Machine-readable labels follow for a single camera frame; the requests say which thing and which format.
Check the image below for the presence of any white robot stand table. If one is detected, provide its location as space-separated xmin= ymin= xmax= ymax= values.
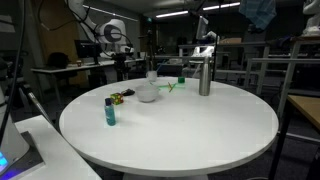
xmin=13 ymin=114 xmax=103 ymax=180

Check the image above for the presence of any white office desk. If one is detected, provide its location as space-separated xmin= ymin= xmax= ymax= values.
xmin=30 ymin=58 xmax=148 ymax=101

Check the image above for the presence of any long green stick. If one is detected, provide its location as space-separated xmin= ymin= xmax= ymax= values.
xmin=157 ymin=84 xmax=186 ymax=90

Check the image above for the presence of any blue hanging cloth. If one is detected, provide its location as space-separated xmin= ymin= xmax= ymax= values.
xmin=238 ymin=0 xmax=278 ymax=31

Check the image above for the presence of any ceiling light strip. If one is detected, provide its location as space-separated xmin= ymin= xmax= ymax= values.
xmin=202 ymin=1 xmax=242 ymax=12
xmin=154 ymin=9 xmax=190 ymax=19

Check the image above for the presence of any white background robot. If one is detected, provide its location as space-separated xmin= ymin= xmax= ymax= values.
xmin=193 ymin=14 xmax=219 ymax=58
xmin=301 ymin=0 xmax=320 ymax=37

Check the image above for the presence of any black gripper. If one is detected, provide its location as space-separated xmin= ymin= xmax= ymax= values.
xmin=113 ymin=53 xmax=132 ymax=73

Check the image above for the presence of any black hanging cable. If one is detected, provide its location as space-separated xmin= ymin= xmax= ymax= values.
xmin=0 ymin=0 xmax=27 ymax=144

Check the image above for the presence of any black bag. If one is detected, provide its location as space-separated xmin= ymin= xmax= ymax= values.
xmin=46 ymin=52 xmax=71 ymax=69

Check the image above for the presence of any stainless steel bottle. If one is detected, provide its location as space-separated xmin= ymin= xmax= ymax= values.
xmin=198 ymin=55 xmax=212 ymax=97

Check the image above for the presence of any white mug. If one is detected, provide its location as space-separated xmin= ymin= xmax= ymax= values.
xmin=145 ymin=70 xmax=158 ymax=83

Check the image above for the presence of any multicoloured Rubik's cube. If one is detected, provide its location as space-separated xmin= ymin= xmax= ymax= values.
xmin=110 ymin=92 xmax=125 ymax=106

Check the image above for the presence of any blue sanitizer bottle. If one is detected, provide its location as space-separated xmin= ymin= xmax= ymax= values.
xmin=104 ymin=97 xmax=117 ymax=127

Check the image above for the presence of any grey robot mounting plate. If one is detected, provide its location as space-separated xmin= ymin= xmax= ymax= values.
xmin=0 ymin=130 xmax=45 ymax=180

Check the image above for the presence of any wooden table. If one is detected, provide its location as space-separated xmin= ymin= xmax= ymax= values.
xmin=268 ymin=94 xmax=320 ymax=180

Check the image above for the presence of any black computer monitor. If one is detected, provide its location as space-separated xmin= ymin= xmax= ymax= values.
xmin=73 ymin=39 xmax=103 ymax=66

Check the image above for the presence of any white bowl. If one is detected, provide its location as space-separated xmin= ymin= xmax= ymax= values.
xmin=134 ymin=84 xmax=160 ymax=103

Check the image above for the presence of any grey metal frame table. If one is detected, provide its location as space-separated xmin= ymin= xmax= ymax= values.
xmin=243 ymin=34 xmax=320 ymax=118

